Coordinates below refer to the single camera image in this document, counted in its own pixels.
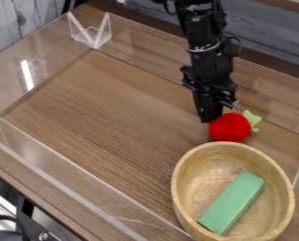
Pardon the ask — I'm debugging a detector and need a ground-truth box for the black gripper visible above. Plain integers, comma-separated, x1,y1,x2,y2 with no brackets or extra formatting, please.
181,41,240,122

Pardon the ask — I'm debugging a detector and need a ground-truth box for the green rectangular block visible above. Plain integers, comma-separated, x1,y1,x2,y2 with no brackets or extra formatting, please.
198,170,266,235

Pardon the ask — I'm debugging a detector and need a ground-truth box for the black metal table bracket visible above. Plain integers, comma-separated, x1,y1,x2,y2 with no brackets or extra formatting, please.
17,197,61,241

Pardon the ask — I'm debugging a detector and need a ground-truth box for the black cable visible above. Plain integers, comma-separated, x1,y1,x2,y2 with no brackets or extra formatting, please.
0,215,25,241

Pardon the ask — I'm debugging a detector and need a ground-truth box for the oval wooden bowl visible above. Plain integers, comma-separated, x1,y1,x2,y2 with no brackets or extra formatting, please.
171,141,296,241

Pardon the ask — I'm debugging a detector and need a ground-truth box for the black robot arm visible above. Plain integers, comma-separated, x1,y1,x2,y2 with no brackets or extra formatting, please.
151,0,238,123

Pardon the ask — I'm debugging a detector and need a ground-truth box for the clear acrylic enclosure wall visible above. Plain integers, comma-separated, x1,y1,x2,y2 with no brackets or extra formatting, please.
0,8,299,241

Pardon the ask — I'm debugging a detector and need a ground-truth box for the red plush strawberry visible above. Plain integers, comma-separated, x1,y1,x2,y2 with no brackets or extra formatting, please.
209,110,264,142

